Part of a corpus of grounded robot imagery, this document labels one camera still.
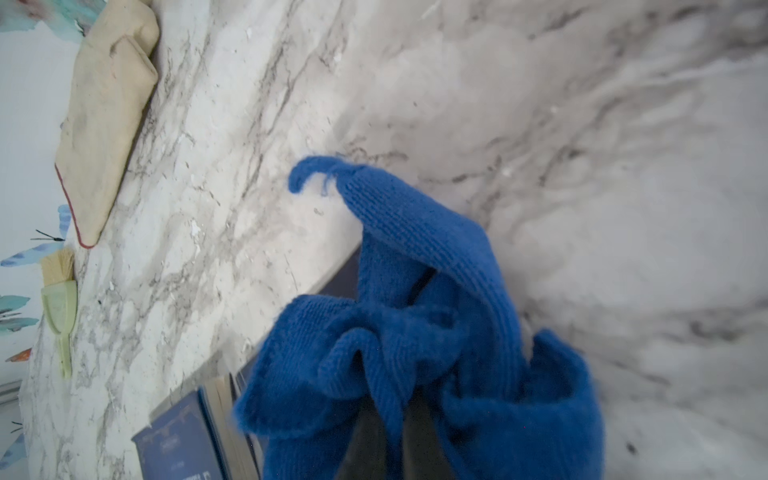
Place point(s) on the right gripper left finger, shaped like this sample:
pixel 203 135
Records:
pixel 366 454

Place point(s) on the blue Little Prince book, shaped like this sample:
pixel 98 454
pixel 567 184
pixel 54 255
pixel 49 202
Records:
pixel 198 438

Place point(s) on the blue microfiber cloth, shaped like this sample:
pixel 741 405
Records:
pixel 432 318

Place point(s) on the navy yellow-label book right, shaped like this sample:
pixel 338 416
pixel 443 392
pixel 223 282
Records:
pixel 342 283

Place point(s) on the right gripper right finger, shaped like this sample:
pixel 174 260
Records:
pixel 422 457

